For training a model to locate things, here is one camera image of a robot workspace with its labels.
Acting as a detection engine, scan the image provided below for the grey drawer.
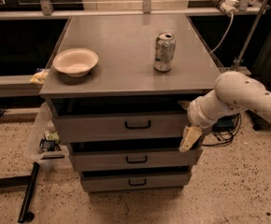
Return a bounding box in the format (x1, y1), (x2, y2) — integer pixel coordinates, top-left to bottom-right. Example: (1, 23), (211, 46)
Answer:
(80, 172), (192, 192)
(69, 147), (202, 172)
(52, 111), (188, 143)

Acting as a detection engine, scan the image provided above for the black cable bundle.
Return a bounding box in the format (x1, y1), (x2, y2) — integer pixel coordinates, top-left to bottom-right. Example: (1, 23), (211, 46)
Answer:
(201, 113), (242, 147)

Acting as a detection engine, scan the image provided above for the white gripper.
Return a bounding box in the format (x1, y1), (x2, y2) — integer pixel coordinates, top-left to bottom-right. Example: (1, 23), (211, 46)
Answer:
(179, 97), (216, 152)

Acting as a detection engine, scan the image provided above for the grey top drawer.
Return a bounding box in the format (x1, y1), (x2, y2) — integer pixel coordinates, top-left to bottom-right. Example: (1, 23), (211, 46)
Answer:
(52, 111), (188, 143)

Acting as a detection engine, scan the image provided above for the grey bottom drawer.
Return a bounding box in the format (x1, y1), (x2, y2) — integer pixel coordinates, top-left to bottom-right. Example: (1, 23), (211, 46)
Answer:
(80, 172), (192, 192)

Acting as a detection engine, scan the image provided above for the grey metal rail frame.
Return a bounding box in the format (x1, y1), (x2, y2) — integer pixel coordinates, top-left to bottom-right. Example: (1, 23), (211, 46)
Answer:
(0, 0), (270, 97)

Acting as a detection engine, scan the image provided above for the crushed silver soda can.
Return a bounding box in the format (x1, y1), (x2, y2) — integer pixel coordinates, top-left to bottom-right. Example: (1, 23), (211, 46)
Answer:
(153, 33), (176, 72)

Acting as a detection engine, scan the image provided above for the yellow crumpled packet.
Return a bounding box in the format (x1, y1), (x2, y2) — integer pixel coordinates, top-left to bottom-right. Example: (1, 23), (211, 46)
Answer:
(30, 69), (49, 85)

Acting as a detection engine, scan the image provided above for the white power strip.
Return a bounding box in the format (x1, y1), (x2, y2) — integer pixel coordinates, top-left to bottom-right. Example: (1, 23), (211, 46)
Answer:
(211, 0), (238, 16)

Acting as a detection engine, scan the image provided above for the thin metal pole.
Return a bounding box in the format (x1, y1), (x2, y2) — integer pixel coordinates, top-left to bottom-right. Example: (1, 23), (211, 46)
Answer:
(230, 0), (269, 71)

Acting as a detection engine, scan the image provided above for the white ceramic bowl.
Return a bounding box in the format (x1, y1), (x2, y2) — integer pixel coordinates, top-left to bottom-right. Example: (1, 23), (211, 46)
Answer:
(52, 49), (99, 77)

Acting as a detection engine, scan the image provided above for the grey middle drawer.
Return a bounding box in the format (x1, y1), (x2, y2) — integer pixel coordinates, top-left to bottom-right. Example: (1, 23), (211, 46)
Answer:
(69, 147), (202, 172)

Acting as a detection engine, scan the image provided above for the grey drawer cabinet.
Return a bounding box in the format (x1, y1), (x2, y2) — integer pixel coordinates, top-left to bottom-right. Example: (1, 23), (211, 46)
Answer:
(40, 14), (220, 179)

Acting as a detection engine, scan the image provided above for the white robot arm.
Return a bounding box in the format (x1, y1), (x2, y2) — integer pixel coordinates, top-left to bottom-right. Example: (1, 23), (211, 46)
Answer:
(179, 71), (271, 152)

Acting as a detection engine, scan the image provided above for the black metal floor stand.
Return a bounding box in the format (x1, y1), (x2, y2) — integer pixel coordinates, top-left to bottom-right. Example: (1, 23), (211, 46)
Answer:
(0, 162), (39, 223)

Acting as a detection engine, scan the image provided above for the white power cable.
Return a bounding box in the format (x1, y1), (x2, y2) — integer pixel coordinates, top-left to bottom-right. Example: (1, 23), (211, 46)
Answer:
(207, 12), (235, 56)

